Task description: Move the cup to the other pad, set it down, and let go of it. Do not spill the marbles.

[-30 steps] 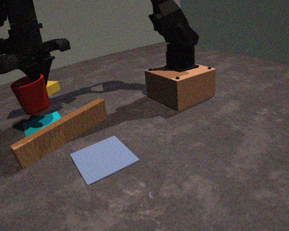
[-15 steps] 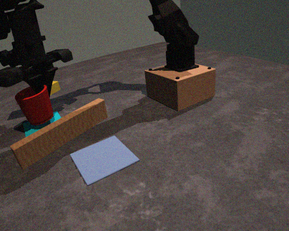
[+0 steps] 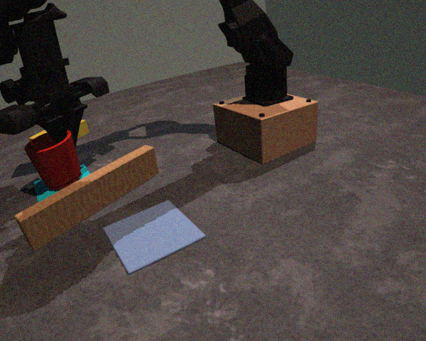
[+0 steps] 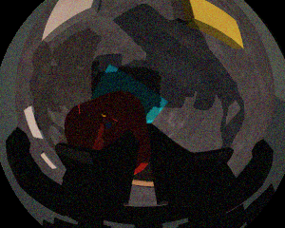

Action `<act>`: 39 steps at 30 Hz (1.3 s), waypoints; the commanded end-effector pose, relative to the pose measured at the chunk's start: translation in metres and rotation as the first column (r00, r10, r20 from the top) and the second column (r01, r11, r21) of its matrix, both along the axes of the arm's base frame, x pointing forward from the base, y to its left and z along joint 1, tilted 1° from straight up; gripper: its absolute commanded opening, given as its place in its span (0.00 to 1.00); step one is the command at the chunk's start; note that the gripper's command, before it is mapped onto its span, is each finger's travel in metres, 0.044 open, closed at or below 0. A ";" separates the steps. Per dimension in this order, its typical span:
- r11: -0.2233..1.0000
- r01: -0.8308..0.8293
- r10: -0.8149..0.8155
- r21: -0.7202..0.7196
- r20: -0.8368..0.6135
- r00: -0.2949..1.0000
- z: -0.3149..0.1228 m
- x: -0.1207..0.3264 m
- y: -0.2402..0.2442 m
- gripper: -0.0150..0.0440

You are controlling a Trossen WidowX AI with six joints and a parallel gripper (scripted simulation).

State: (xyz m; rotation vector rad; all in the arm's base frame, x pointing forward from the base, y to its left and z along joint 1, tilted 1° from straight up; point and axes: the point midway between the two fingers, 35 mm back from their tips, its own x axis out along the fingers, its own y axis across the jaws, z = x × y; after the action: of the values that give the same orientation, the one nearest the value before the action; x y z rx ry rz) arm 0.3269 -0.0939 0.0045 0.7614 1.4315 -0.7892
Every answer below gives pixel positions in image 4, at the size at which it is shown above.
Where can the beige flat rectangular block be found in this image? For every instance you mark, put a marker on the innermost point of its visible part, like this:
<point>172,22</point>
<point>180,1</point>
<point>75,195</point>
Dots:
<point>66,13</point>

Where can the yellow rectangular block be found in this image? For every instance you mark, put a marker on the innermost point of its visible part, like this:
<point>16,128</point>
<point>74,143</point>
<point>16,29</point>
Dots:
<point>202,15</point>

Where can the beige square block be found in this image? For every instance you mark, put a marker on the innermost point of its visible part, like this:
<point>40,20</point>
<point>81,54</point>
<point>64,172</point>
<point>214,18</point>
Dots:
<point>50,163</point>

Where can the pale pink flat square tile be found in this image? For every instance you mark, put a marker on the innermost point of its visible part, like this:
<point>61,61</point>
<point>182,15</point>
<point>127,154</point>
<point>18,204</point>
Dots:
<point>33,124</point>

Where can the wooden bar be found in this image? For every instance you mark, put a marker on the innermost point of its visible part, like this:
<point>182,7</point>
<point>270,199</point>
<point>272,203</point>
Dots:
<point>144,177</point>

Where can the red cup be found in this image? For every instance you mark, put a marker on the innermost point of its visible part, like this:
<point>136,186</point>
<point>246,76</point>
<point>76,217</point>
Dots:
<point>85,129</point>

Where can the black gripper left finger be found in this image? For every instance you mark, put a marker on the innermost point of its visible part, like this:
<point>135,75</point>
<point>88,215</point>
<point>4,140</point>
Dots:
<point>115,162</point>

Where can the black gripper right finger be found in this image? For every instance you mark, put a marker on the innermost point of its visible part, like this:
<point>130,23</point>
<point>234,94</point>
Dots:
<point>170,163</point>

